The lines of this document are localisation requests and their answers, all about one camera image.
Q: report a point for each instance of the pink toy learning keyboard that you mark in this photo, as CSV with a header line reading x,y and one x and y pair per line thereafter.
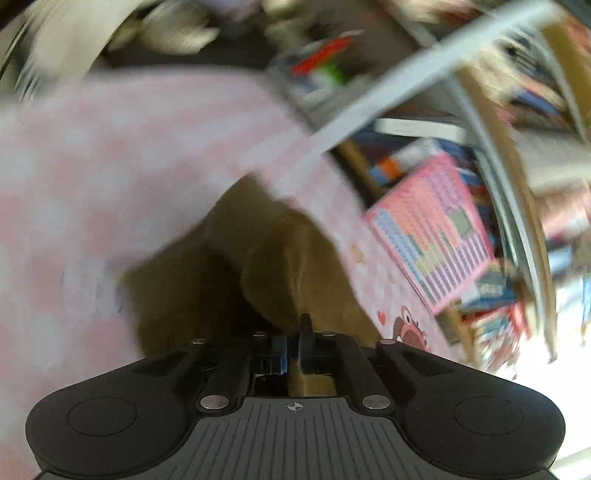
x,y
429,230

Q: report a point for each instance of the white and orange carton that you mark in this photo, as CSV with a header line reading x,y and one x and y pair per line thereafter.
x,y
406,159

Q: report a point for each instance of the cream cloth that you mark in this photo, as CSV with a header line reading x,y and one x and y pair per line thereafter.
x,y
69,37

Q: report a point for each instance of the white shelving unit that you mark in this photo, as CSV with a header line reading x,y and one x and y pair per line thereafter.
x,y
369,115

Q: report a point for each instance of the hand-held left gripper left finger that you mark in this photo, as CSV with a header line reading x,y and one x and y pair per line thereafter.
x,y
280,355

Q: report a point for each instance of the pink checked cartoon tablecloth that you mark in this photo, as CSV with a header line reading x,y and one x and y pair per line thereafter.
x,y
115,161

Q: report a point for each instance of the thick white paperback book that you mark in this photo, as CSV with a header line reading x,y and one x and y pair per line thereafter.
x,y
420,129

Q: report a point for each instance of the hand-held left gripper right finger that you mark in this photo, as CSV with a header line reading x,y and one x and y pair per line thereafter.
x,y
307,344

